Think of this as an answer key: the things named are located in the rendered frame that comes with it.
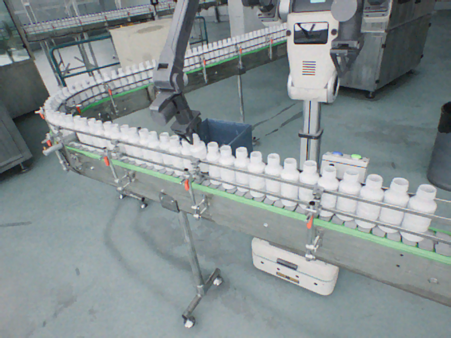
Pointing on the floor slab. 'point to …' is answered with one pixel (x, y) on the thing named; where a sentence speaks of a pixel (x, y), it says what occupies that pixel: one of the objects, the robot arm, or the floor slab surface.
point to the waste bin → (441, 152)
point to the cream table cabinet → (141, 42)
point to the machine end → (390, 46)
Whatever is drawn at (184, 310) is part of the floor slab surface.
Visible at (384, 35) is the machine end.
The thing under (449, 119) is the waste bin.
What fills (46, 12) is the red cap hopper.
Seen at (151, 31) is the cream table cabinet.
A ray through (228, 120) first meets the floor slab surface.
